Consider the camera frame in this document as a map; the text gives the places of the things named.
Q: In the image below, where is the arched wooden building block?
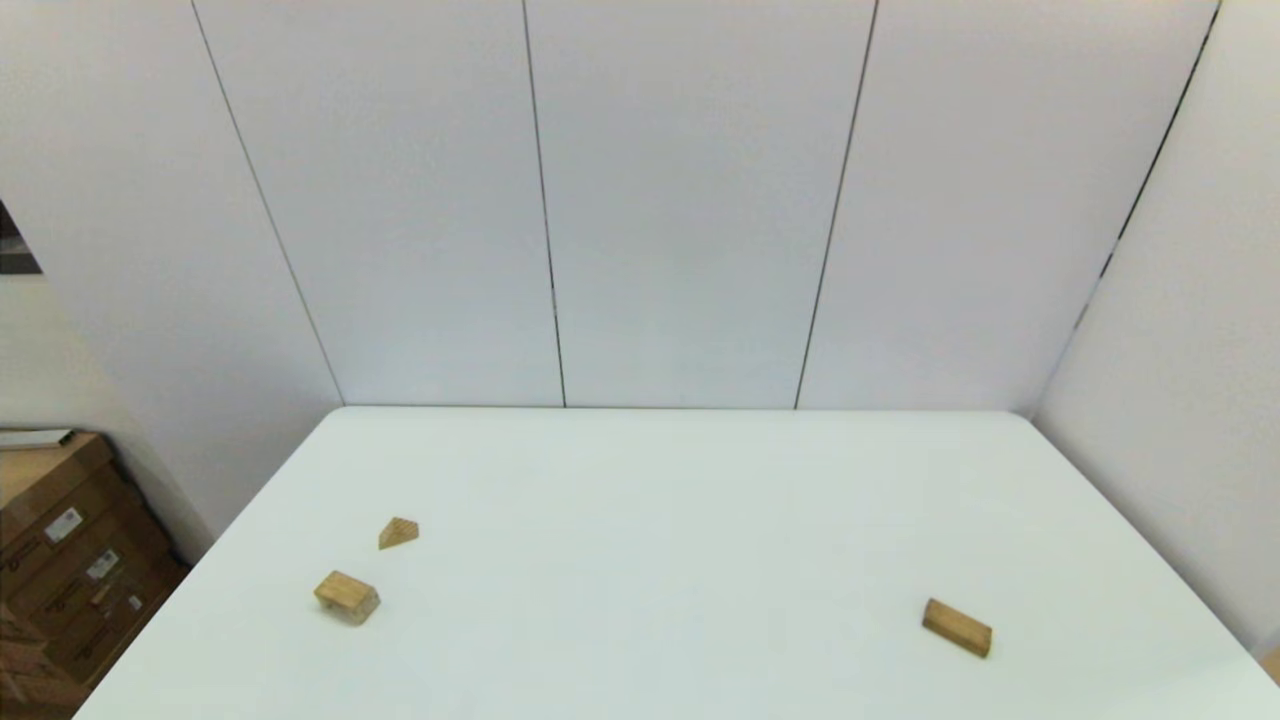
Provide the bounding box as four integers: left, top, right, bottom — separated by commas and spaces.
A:
313, 570, 382, 627

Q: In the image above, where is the rectangular wooden building block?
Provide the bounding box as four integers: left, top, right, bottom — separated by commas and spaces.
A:
921, 597, 994, 659

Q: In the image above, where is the large brown cardboard box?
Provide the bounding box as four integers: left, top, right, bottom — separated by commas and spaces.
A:
0, 432, 191, 689

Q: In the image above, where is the low brown cardboard box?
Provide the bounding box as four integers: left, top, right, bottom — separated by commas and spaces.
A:
0, 602, 93, 720

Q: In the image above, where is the dark wall picture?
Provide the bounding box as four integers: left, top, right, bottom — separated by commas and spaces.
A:
0, 200, 44, 276

